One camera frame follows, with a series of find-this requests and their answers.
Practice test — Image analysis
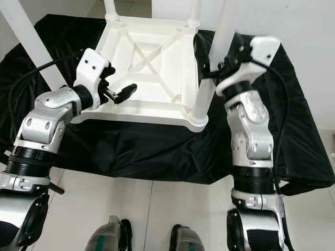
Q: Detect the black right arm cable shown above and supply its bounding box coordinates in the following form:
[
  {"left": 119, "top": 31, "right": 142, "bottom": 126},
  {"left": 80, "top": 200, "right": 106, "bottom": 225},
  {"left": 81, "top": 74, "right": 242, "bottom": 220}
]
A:
[{"left": 250, "top": 56, "right": 292, "bottom": 210}]

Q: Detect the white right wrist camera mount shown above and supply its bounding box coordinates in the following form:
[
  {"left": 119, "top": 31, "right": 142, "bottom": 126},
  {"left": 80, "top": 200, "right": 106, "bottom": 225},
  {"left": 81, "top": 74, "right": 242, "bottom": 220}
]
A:
[{"left": 215, "top": 35, "right": 282, "bottom": 96}]

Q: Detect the white plastic table leg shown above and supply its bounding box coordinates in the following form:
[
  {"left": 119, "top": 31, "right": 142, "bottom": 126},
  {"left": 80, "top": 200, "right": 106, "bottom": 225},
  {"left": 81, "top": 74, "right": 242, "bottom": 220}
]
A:
[
  {"left": 187, "top": 0, "right": 202, "bottom": 27},
  {"left": 0, "top": 0, "right": 69, "bottom": 90},
  {"left": 188, "top": 0, "right": 236, "bottom": 129},
  {"left": 104, "top": 0, "right": 118, "bottom": 21}
]

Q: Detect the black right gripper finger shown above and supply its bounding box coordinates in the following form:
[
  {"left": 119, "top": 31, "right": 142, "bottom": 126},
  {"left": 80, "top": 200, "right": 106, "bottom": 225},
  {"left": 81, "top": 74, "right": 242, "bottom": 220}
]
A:
[{"left": 193, "top": 32, "right": 213, "bottom": 79}]

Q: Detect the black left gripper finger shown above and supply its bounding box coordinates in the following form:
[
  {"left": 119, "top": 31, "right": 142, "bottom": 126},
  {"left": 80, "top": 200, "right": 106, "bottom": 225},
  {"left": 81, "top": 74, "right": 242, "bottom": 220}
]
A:
[{"left": 113, "top": 83, "right": 138, "bottom": 104}]

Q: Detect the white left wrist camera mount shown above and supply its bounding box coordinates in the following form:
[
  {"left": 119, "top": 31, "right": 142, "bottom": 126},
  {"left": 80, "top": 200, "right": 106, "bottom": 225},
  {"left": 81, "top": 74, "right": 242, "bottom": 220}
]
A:
[{"left": 73, "top": 48, "right": 111, "bottom": 110}]

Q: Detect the robot right leg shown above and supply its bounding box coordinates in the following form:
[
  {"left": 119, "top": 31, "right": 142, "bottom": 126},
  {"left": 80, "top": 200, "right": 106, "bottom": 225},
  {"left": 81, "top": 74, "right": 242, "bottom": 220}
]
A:
[{"left": 170, "top": 224, "right": 206, "bottom": 251}]

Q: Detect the black table cloth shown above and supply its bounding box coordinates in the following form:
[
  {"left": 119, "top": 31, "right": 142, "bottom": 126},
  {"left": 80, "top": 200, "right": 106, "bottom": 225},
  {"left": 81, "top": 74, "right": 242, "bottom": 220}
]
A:
[{"left": 0, "top": 14, "right": 335, "bottom": 197}]

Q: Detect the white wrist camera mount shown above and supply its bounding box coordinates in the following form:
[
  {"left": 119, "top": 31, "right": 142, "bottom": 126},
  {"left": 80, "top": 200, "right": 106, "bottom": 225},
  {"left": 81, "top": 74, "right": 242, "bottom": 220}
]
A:
[
  {"left": 215, "top": 35, "right": 282, "bottom": 96},
  {"left": 73, "top": 48, "right": 111, "bottom": 110}
]

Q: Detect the white plastic table top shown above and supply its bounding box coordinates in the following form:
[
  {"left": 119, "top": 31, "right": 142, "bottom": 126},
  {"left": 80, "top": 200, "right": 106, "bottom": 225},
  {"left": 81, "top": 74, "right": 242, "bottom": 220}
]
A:
[{"left": 71, "top": 15, "right": 209, "bottom": 132}]

